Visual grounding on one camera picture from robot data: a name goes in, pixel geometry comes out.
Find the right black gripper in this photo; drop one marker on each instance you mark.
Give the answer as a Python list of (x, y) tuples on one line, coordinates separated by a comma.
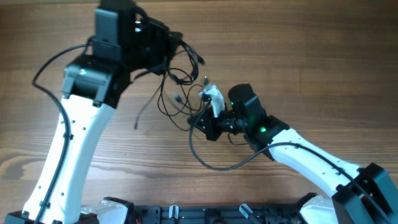
[(212, 126)]

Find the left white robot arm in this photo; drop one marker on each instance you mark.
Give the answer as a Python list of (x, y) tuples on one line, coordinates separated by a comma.
[(126, 40)]

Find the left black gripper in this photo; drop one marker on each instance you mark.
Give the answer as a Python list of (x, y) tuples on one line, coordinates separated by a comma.
[(168, 40)]

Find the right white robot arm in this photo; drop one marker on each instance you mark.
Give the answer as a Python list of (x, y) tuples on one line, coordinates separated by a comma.
[(355, 194)]

